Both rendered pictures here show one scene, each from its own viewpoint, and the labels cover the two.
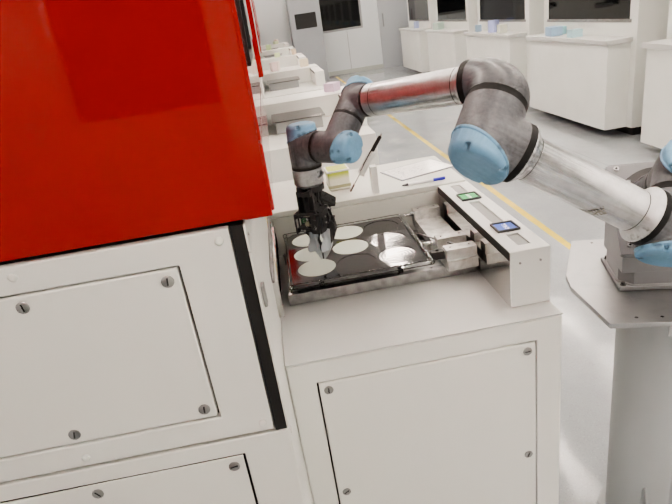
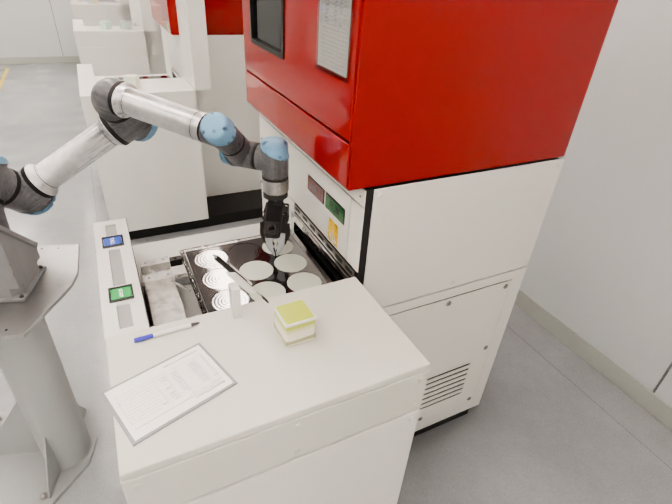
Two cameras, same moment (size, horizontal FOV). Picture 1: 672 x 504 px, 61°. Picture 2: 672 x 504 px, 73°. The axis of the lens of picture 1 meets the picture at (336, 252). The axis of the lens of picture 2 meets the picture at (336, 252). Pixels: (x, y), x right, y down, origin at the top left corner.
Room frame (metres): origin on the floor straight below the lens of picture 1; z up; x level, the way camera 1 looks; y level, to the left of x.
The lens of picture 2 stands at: (2.54, -0.29, 1.69)
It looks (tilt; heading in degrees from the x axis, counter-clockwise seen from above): 33 degrees down; 155
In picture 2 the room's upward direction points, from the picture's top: 4 degrees clockwise
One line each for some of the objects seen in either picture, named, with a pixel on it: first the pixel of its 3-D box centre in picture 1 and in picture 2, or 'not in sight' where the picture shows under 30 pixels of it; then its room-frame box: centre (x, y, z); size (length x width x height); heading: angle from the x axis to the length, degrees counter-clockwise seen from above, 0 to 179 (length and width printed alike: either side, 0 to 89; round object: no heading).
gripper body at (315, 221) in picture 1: (312, 208); (276, 208); (1.37, 0.04, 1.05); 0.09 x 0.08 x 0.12; 157
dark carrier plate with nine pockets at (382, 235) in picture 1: (350, 247); (256, 270); (1.45, -0.04, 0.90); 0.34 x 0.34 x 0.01; 4
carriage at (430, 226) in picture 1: (442, 239); (165, 304); (1.49, -0.30, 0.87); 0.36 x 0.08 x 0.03; 4
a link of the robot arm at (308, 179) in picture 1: (309, 176); (274, 185); (1.38, 0.04, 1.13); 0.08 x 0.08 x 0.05
